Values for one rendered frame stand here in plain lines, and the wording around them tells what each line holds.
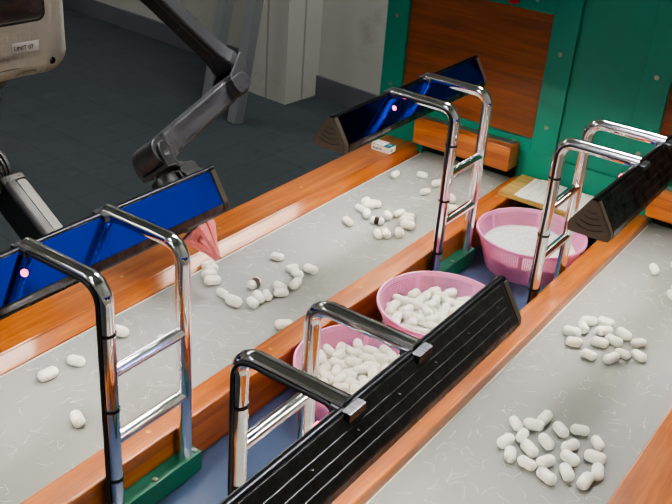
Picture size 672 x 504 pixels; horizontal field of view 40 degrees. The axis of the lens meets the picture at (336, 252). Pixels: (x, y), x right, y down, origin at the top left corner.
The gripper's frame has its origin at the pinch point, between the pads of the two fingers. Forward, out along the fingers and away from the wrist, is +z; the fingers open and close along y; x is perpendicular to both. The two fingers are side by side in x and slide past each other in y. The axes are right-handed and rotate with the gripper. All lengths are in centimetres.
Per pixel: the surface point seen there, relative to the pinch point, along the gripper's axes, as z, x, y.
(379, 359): 36.3, -17.9, 3.1
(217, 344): 15.9, -1.3, -13.8
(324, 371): 32.0, -14.9, -7.6
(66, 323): -3.9, 12.1, -30.1
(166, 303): 2.1, 9.8, -9.9
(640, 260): 54, -34, 79
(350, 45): -102, 142, 290
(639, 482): 75, -53, 0
